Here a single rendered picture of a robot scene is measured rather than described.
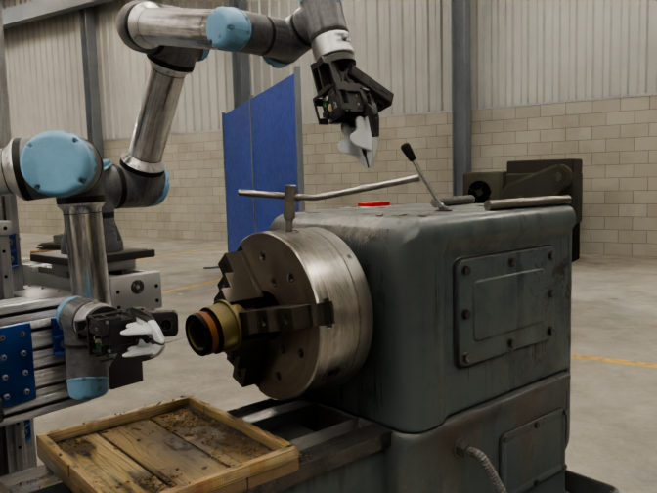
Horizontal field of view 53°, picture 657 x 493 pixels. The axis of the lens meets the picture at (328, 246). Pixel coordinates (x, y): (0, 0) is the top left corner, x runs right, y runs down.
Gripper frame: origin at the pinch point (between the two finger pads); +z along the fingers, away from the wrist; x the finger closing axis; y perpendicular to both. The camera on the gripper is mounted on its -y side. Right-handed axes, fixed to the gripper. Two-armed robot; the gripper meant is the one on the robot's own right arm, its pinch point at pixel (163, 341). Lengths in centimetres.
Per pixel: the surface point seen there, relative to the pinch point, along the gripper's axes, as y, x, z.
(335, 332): -25.7, -1.1, 12.3
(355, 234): -38.9, 14.0, 3.5
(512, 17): -904, 266, -546
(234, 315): -13.1, 2.1, 0.2
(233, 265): -18.9, 9.3, -8.7
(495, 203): -68, 18, 15
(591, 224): -932, -71, -423
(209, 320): -8.7, 2.0, -0.5
